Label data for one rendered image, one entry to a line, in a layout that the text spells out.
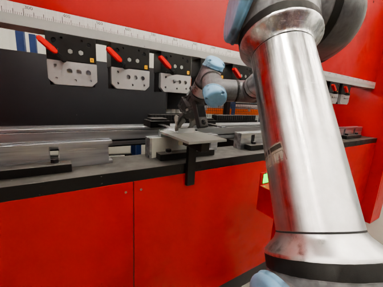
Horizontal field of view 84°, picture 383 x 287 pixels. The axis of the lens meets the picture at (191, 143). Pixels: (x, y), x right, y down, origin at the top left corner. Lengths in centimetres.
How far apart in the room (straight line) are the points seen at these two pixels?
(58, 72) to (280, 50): 72
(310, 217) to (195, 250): 99
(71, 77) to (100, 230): 56
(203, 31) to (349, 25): 76
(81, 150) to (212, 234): 76
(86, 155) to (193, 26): 71
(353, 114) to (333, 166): 257
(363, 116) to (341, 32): 238
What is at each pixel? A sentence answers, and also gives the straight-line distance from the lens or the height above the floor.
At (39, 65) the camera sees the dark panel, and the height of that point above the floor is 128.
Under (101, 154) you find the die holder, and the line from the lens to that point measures 92.
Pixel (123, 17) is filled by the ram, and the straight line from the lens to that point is 95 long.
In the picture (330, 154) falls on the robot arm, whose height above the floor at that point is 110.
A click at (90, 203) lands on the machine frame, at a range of 85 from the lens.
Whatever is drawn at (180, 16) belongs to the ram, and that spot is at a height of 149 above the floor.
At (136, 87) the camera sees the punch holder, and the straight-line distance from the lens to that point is 91.
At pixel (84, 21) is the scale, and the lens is 91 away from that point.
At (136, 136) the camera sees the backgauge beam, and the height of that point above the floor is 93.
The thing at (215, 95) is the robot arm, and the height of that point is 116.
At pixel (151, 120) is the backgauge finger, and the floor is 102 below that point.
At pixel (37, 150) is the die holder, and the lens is 91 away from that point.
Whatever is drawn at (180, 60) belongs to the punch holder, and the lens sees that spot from 101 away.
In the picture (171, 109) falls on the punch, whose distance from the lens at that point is 102.
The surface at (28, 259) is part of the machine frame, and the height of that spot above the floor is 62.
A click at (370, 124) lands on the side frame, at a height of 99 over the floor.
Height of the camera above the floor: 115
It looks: 12 degrees down
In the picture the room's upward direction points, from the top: 3 degrees clockwise
